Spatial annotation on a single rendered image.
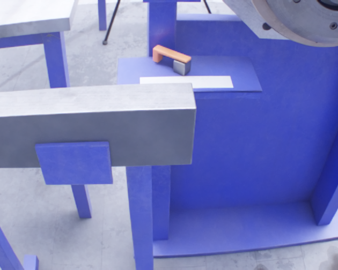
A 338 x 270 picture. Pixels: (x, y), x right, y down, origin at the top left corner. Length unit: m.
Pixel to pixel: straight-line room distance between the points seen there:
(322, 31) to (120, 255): 1.07
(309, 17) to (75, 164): 0.52
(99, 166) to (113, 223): 0.83
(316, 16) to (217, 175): 0.83
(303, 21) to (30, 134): 0.54
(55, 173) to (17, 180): 1.00
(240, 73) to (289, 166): 0.66
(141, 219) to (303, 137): 0.68
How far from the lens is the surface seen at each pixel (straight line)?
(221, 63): 0.96
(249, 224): 1.62
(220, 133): 1.33
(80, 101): 0.74
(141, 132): 0.75
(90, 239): 1.58
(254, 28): 0.97
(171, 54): 0.91
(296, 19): 0.79
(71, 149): 0.77
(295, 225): 1.65
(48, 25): 1.03
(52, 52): 1.12
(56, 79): 1.17
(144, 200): 0.91
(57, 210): 1.68
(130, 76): 0.91
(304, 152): 1.49
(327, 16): 0.81
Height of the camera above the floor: 1.34
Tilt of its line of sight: 45 degrees down
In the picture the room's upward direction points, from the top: 2 degrees clockwise
